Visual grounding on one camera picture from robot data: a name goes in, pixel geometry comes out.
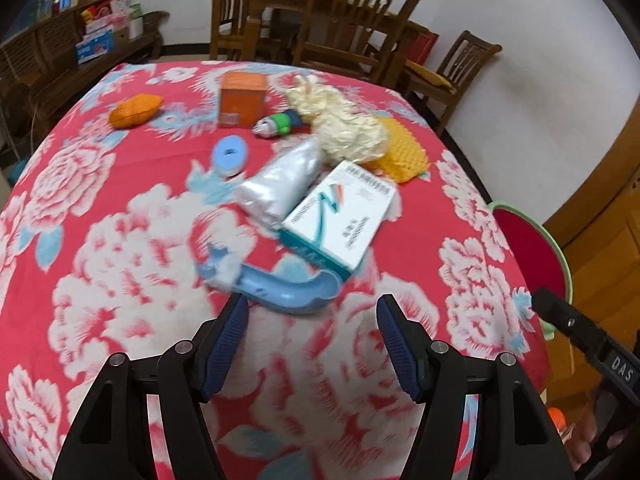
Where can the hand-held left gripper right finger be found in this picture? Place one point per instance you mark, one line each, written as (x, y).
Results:
(400, 350)

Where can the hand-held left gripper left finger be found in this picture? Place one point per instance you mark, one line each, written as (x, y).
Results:
(225, 345)

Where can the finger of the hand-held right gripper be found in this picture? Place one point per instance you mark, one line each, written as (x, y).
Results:
(567, 322)

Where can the red basin with green rim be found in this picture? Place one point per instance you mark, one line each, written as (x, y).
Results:
(530, 255)

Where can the blue curved plastic piece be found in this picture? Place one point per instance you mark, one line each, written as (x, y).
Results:
(290, 292)

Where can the orange cardboard box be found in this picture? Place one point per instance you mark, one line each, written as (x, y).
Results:
(242, 100)

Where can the person's right hand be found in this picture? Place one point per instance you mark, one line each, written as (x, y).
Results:
(585, 440)

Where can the small orange object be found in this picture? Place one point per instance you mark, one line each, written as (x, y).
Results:
(556, 417)

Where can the wooden door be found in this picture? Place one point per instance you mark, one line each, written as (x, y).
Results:
(610, 220)

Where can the red floral tablecloth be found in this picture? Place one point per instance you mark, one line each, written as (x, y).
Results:
(125, 240)

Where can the white teal medicine box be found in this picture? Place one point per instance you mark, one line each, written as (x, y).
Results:
(340, 215)

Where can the white plastic bag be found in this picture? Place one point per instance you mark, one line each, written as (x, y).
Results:
(285, 182)

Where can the blue round tape roll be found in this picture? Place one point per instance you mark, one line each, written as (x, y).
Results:
(230, 154)

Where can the yellow mesh sponge cloth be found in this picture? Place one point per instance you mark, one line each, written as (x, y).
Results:
(402, 152)

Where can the large crumpled cream paper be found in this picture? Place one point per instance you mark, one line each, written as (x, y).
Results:
(352, 135)

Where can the green blue white tube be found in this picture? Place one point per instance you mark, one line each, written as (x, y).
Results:
(277, 124)

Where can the teal dustpan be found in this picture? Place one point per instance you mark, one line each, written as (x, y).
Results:
(17, 170)

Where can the yellow seat cushion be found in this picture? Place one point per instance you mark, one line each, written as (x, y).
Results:
(430, 75)

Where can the wooden chair with yellow cushion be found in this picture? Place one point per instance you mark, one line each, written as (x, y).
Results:
(465, 60)

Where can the red paper bag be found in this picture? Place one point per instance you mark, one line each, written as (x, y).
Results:
(425, 46)

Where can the long wooden bench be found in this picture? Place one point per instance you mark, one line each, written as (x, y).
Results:
(50, 70)

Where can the large wooden chair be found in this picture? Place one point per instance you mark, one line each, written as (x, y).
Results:
(350, 15)

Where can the tall slim wooden chair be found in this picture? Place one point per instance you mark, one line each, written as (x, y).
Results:
(225, 5)

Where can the pile of colourful boxes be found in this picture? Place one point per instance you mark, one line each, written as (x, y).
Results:
(107, 25)

